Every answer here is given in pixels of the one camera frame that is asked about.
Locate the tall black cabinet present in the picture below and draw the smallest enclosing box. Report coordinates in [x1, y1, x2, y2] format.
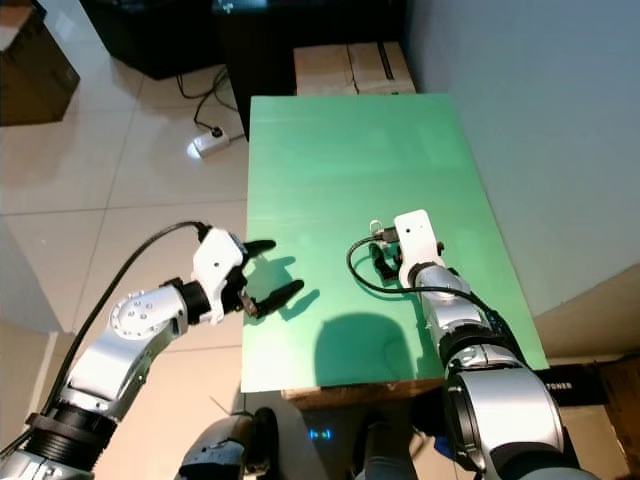
[213, 0, 408, 141]

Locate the green table cover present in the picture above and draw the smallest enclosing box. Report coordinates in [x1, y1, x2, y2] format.
[240, 93, 549, 394]

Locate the low black case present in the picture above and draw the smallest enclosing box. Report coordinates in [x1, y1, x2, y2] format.
[78, 0, 221, 81]

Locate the grey left robot leg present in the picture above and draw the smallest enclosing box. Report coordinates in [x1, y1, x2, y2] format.
[180, 410, 281, 480]

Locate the blue cloth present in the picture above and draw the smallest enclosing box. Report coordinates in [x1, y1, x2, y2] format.
[410, 395, 456, 466]

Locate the grey robot leg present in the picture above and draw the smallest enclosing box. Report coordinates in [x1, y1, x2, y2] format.
[180, 410, 281, 480]
[345, 412, 411, 480]

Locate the black floor cable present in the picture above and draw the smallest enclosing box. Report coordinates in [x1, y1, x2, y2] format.
[175, 65, 246, 137]

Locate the wooden table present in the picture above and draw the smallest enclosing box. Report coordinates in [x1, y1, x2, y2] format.
[280, 375, 461, 411]

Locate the open brown cardboard box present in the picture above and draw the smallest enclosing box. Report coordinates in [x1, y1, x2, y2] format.
[0, 0, 79, 128]

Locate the grey right robot leg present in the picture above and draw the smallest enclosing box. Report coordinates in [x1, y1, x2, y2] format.
[345, 412, 411, 480]

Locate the taped tan cardboard box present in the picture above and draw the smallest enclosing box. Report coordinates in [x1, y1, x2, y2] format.
[293, 40, 418, 97]

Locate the white power strip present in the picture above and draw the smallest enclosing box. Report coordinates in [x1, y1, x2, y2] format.
[195, 128, 233, 156]

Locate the brown toner carton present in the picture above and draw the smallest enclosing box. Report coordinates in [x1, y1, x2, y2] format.
[543, 355, 640, 471]

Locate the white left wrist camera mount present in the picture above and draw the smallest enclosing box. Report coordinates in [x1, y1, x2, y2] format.
[192, 228, 249, 326]

